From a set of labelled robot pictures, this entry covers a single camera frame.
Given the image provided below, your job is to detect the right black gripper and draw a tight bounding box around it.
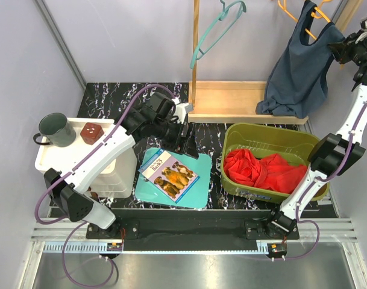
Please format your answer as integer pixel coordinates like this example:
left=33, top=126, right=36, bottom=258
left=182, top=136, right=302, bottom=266
left=325, top=28, right=367, bottom=67

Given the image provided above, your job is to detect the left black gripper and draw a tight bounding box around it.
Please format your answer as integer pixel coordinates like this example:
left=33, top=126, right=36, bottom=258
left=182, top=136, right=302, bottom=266
left=152, top=118, right=199, bottom=158

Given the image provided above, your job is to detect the orange hanger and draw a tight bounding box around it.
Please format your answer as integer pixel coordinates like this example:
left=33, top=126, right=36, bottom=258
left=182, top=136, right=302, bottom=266
left=273, top=1, right=344, bottom=75

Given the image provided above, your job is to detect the navy blue tank top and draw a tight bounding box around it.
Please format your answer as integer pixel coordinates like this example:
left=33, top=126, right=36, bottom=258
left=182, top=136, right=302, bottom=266
left=256, top=1, right=344, bottom=119

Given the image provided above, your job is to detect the red tank top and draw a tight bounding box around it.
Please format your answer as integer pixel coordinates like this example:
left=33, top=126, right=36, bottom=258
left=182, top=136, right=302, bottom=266
left=223, top=149, right=307, bottom=194

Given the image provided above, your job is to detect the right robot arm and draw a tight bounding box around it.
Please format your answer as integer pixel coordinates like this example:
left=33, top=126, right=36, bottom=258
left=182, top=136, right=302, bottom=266
left=263, top=28, right=367, bottom=239

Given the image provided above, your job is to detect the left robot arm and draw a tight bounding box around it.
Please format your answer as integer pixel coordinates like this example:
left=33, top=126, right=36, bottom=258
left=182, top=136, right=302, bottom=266
left=44, top=92, right=199, bottom=238

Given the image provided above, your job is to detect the dog picture book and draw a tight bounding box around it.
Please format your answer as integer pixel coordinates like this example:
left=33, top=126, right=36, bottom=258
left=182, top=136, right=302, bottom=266
left=139, top=149, right=200, bottom=204

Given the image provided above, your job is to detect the teal cutting mat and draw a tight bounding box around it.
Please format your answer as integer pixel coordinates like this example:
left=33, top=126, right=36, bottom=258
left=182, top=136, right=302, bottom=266
left=134, top=148, right=212, bottom=209

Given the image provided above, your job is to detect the wooden clothes rack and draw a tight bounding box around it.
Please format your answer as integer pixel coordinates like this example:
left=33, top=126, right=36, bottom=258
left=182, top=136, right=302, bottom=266
left=189, top=1, right=363, bottom=125

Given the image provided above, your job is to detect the white plastic storage box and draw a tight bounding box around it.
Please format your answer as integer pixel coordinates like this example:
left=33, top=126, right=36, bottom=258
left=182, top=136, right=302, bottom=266
left=35, top=117, right=137, bottom=198

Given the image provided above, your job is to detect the brown red small block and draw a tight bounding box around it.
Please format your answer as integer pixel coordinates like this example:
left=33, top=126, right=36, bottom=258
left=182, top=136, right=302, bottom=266
left=80, top=122, right=104, bottom=145

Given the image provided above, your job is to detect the dark green metal mug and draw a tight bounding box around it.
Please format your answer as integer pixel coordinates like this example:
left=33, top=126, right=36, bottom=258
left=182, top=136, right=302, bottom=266
left=33, top=113, right=77, bottom=148

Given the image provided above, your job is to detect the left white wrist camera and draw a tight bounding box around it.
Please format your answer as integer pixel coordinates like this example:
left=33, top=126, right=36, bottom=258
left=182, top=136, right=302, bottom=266
left=171, top=98, right=193, bottom=123

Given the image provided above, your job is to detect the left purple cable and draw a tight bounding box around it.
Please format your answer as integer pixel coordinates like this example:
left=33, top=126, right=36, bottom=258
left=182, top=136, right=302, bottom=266
left=34, top=84, right=180, bottom=287

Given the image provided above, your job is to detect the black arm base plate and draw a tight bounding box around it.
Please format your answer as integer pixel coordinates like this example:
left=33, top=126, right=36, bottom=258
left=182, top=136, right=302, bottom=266
left=86, top=208, right=300, bottom=253

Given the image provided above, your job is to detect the aluminium rail frame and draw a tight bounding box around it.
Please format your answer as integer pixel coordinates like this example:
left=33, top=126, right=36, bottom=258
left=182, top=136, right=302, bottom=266
left=17, top=219, right=367, bottom=288

